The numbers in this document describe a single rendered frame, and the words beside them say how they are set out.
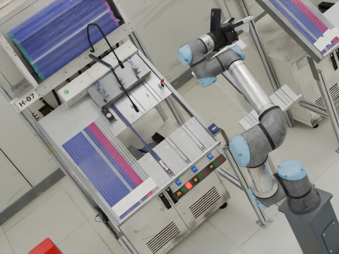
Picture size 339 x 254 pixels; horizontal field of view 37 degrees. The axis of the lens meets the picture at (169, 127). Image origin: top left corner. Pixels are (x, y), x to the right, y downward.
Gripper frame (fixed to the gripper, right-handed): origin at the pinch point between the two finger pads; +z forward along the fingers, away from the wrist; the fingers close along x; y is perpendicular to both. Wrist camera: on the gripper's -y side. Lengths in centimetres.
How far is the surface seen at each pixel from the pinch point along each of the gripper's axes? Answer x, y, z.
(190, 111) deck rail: -51, 44, -19
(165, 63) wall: -234, 62, 56
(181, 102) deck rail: -55, 38, -20
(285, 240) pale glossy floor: -32, 135, -6
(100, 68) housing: -76, 5, -47
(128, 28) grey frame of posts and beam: -75, -7, -23
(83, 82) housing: -76, 7, -58
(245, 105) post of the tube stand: -43, 55, 9
